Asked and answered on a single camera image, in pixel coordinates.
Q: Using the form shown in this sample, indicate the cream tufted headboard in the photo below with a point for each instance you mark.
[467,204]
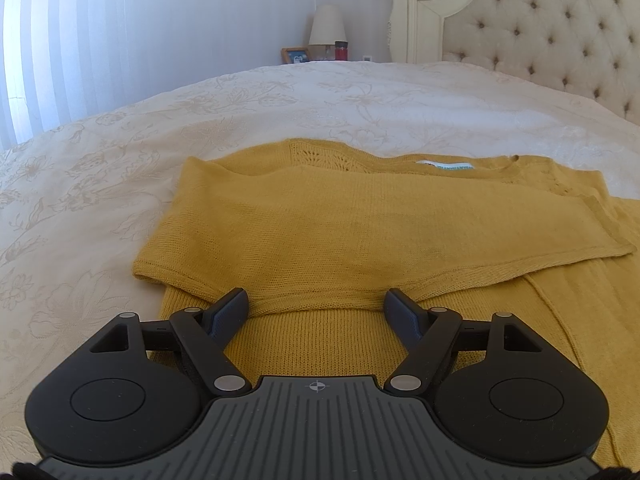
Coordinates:
[588,48]

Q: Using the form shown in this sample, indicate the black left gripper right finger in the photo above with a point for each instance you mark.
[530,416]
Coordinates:
[433,339]

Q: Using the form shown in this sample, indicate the white floral bedspread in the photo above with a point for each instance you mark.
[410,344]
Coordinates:
[79,203]

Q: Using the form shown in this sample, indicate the wooden picture frame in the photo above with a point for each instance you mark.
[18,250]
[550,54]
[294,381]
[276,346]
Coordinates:
[295,55]

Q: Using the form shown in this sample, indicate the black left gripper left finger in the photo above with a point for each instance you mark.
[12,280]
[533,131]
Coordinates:
[196,339]

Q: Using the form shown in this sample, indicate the mustard yellow knit sweater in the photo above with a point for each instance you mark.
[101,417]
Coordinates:
[317,232]

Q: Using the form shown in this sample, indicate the beige table lamp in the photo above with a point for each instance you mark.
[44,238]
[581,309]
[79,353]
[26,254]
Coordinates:
[327,27]

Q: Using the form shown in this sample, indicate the red cup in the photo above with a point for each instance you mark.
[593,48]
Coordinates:
[341,50]

